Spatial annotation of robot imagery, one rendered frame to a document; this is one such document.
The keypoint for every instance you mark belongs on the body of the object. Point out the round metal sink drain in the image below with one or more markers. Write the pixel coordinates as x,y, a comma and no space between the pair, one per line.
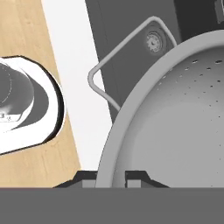
153,42

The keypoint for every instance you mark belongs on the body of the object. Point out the dark grey sink basin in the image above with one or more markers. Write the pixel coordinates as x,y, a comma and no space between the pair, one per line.
122,23

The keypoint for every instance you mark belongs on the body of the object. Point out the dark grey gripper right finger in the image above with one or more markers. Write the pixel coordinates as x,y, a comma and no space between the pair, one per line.
137,176

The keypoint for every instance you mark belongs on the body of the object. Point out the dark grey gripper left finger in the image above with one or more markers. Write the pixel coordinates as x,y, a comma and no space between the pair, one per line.
78,178

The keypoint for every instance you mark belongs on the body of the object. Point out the white and black round object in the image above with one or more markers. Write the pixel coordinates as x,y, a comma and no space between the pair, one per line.
54,99

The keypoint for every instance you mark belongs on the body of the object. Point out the grey metal colander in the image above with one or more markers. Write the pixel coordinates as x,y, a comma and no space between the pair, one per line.
175,131

